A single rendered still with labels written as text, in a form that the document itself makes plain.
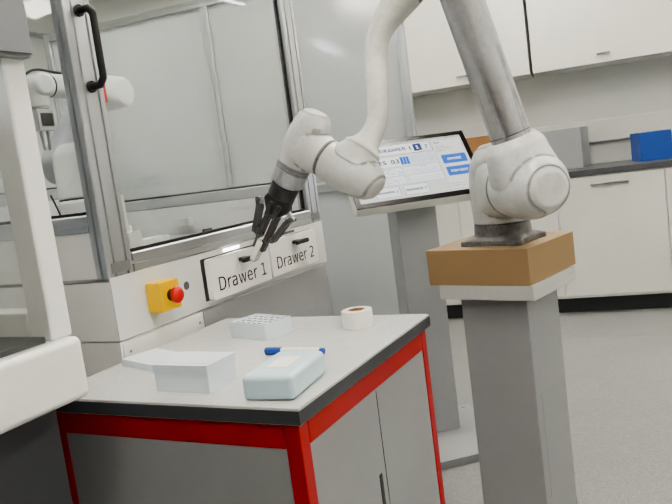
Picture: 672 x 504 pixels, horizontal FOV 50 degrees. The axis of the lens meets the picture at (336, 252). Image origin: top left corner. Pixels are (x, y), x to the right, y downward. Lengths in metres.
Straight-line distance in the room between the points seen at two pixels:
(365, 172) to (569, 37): 3.44
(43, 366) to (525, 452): 1.35
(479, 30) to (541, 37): 3.28
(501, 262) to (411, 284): 0.89
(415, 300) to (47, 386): 1.79
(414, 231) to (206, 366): 1.59
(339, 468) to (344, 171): 0.76
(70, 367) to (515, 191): 1.06
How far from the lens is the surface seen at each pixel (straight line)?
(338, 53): 3.62
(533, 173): 1.75
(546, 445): 2.12
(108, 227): 1.69
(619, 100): 5.39
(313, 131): 1.83
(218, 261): 1.94
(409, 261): 2.76
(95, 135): 1.70
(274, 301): 2.22
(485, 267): 1.95
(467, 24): 1.80
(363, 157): 1.77
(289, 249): 2.27
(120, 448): 1.45
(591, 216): 4.71
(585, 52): 5.05
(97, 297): 1.72
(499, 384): 2.08
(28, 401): 1.22
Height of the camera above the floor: 1.13
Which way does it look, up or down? 7 degrees down
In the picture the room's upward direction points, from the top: 8 degrees counter-clockwise
